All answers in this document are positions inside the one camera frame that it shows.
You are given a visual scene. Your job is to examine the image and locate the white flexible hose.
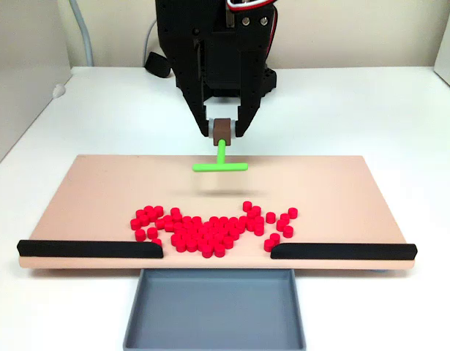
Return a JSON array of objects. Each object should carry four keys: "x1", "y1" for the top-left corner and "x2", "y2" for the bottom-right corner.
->
[{"x1": 68, "y1": 0, "x2": 95, "y2": 67}]

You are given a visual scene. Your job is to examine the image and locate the black board rail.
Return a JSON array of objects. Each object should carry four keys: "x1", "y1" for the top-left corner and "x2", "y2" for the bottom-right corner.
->
[
  {"x1": 270, "y1": 242, "x2": 419, "y2": 261},
  {"x1": 16, "y1": 239, "x2": 164, "y2": 260}
]

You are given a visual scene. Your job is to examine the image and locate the grey shallow tray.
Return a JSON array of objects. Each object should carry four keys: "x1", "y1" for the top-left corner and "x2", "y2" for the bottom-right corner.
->
[{"x1": 122, "y1": 268, "x2": 307, "y2": 351}]

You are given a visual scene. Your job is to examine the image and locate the white red black servo cable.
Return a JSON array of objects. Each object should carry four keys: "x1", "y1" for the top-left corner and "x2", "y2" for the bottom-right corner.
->
[{"x1": 225, "y1": 0, "x2": 280, "y2": 58}]

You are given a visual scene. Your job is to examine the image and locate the thin grey cable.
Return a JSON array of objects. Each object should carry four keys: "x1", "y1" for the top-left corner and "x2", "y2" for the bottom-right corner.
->
[{"x1": 142, "y1": 18, "x2": 159, "y2": 69}]

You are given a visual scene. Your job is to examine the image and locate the green T-shaped pusher tool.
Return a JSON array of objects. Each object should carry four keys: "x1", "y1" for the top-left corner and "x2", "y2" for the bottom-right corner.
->
[{"x1": 192, "y1": 118, "x2": 249, "y2": 173}]

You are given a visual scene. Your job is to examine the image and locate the beige flat board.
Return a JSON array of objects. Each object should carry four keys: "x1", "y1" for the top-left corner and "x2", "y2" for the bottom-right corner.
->
[{"x1": 18, "y1": 154, "x2": 418, "y2": 271}]

